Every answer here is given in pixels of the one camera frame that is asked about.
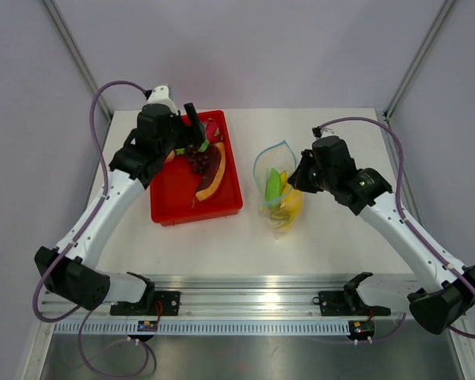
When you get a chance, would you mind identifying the yellow lemon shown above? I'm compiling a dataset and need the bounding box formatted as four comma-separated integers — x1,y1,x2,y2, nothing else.
281,189,304,215

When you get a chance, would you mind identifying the clear zip top bag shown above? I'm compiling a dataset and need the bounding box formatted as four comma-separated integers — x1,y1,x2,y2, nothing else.
253,140,304,239

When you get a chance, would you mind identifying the green cucumber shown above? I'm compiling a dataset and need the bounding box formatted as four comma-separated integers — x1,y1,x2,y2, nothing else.
264,168,283,202

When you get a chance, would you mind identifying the yellow banana bunch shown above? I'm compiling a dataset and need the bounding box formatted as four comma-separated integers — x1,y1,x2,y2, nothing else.
264,168,304,235

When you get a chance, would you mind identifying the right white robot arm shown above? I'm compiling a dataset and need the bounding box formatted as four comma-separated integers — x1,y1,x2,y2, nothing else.
287,135,475,335

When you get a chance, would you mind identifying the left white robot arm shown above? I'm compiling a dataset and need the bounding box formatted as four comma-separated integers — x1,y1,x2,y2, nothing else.
35,102,206,315

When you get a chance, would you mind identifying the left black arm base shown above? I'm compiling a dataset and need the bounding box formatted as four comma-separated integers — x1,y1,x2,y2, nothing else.
110,291,181,317

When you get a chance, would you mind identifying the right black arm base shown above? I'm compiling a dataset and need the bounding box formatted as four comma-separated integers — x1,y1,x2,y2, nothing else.
312,272,391,317

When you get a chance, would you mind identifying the pink dragon fruit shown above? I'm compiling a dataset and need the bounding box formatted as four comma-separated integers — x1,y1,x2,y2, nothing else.
199,118,223,152

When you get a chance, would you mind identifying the dark grapes bunch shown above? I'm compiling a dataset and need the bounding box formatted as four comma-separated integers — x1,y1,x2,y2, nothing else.
185,146,211,174

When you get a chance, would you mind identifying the pink peach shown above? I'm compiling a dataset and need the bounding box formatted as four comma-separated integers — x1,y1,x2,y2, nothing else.
164,150,177,164

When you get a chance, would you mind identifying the red plastic tray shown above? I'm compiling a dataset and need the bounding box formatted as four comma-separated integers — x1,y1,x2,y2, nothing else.
150,110,243,226

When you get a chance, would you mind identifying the right small circuit board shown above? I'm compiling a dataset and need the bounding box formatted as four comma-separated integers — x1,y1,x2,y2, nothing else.
348,320,375,336

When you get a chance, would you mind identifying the small circuit board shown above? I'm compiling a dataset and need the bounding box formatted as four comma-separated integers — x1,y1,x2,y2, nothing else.
348,320,375,336
137,321,158,333

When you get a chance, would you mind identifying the left small circuit board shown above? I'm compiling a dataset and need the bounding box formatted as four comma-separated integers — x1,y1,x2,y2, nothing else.
137,321,158,333

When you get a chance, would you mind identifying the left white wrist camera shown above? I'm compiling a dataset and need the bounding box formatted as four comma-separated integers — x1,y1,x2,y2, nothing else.
146,84,179,114

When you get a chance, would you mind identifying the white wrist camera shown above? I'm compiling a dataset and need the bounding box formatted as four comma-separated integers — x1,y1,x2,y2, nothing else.
311,124,334,139
146,84,179,114

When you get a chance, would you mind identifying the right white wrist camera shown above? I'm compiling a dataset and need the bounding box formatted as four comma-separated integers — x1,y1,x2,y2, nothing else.
311,124,334,139

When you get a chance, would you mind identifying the left aluminium frame post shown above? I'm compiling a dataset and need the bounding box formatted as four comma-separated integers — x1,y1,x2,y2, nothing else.
41,0,112,124

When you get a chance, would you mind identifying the aluminium frame post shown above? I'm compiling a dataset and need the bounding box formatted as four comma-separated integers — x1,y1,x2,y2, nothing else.
41,0,112,124
383,0,459,123

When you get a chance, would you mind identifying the aluminium rail front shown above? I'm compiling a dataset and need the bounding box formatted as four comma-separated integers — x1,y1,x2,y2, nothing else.
39,274,421,320

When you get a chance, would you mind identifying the right aluminium frame post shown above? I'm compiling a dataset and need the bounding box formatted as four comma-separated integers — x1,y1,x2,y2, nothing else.
383,0,459,123

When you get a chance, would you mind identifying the white slotted cable duct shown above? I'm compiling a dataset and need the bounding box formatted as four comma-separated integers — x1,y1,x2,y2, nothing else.
54,318,355,336

